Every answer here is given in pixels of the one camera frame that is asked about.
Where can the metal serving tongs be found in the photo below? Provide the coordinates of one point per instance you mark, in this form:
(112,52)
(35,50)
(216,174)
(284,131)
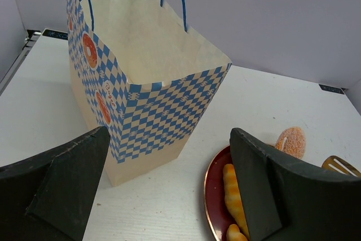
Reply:
(338,164)

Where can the lower golden croissant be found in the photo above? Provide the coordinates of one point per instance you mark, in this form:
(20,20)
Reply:
(233,234)

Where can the dark red round plate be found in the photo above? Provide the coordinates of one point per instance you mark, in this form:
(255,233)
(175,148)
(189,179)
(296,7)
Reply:
(217,214)

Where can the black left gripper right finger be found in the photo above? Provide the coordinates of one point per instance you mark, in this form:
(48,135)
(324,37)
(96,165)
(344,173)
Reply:
(285,198)

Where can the blue checkered paper bag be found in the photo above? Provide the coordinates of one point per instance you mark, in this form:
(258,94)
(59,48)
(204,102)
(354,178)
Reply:
(138,69)

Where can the dark label sticker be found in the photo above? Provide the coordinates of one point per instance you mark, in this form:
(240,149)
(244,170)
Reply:
(332,89)

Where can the pink sugared donut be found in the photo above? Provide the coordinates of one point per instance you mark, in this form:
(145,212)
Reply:
(292,141)

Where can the golden croissant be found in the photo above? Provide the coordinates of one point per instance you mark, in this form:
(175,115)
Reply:
(233,200)
(233,234)

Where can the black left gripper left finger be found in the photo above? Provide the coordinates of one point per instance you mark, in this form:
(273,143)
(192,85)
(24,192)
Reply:
(49,196)

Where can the upper golden croissant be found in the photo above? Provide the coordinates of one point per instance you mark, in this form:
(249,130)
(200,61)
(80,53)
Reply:
(233,200)

